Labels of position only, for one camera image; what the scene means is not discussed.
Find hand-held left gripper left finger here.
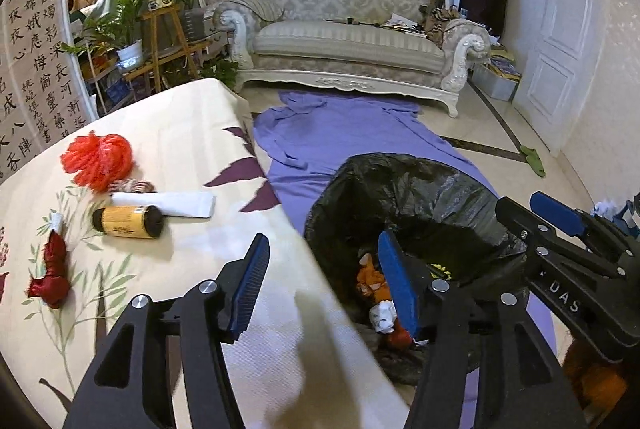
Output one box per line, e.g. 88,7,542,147
62,233,271,429

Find brown white twisted wrapper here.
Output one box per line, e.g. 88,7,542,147
111,179,155,196

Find orange printed wrapper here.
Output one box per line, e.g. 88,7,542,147
356,254,392,305

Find tiger striped cloth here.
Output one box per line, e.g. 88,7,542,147
425,6,463,47

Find clear storage box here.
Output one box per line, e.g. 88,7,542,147
472,44,523,102

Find green slippers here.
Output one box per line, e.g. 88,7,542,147
519,145,547,177

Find wooden plant stand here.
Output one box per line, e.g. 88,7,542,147
125,6,213,92

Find potted plant white pot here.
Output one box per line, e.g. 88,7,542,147
60,0,173,70

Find purple floor cloth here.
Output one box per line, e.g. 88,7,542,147
252,90,556,429

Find white plastic bag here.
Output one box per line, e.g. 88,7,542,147
369,300,398,334

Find blue white shoes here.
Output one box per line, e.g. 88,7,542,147
590,198,640,240

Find yellow bottle black caps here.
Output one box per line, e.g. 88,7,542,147
91,205,164,240

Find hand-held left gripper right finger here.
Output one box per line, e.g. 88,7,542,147
377,230,588,429

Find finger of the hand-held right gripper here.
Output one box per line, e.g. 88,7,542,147
494,196,591,275
529,191,640,277

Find dark covered cabinet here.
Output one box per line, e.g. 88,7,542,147
460,0,510,36

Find white door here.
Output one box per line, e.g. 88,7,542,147
512,0,611,157

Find red foam net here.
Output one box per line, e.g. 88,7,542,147
60,133,134,194

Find calligraphy paper sheet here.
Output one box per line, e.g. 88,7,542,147
2,0,91,160
0,74,23,182

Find loose papers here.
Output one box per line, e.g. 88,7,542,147
380,13,426,32

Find ornate white sofa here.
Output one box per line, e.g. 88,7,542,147
212,0,493,118

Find small floor plant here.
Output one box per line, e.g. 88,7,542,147
200,59,240,90

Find floral cream tablecloth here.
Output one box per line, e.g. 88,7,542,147
0,79,411,429

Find black-lined trash bin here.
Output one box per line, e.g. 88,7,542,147
303,153,531,385

